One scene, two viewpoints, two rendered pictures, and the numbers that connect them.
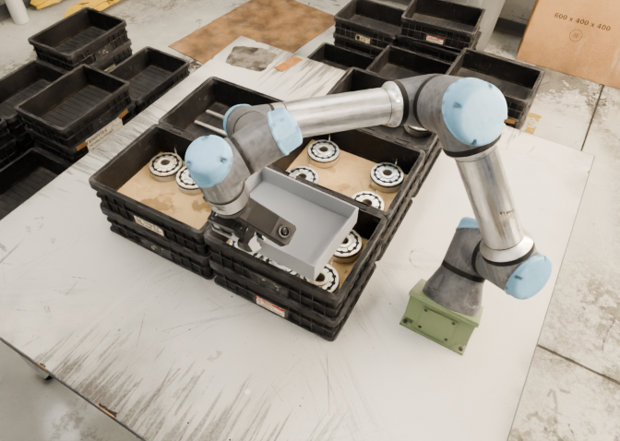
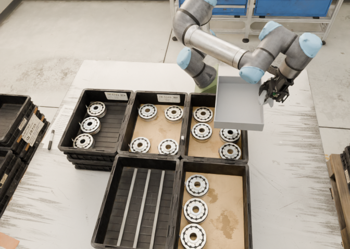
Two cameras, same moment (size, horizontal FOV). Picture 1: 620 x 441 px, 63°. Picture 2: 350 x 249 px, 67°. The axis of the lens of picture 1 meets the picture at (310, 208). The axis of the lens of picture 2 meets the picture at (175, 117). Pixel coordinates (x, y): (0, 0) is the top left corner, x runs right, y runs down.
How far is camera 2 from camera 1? 141 cm
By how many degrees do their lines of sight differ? 60
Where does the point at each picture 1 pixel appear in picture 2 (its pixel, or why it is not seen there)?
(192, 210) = (218, 199)
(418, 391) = not seen: hidden behind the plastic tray
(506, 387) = (222, 69)
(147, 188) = (216, 241)
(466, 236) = (193, 59)
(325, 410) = (267, 114)
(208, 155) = (313, 37)
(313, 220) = (227, 96)
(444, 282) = (208, 72)
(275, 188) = (217, 118)
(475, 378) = not seen: hidden behind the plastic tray
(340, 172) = (150, 135)
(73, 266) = not seen: outside the picture
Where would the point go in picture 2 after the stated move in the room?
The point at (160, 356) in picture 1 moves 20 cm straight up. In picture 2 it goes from (293, 185) to (305, 167)
